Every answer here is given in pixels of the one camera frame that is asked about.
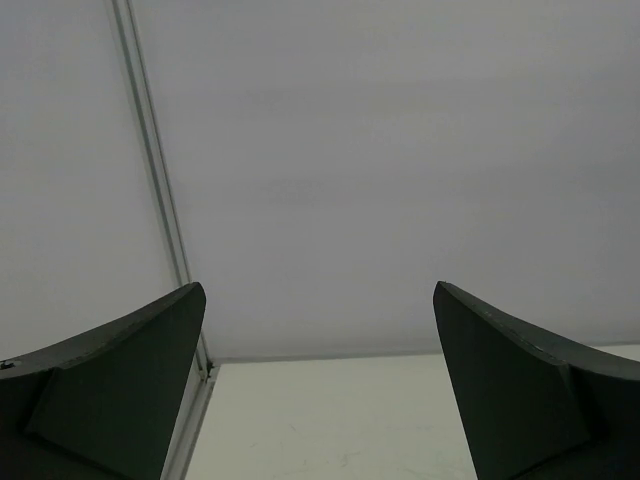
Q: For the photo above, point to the aluminium left rear corner post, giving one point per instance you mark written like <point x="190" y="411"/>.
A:
<point x="130" y="44"/>

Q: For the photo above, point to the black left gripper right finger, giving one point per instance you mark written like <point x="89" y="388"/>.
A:
<point x="534" y="404"/>

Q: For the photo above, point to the aluminium left side rail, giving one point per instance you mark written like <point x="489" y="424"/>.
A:
<point x="193" y="408"/>

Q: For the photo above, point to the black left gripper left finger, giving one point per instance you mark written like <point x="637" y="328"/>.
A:
<point x="102" y="404"/>

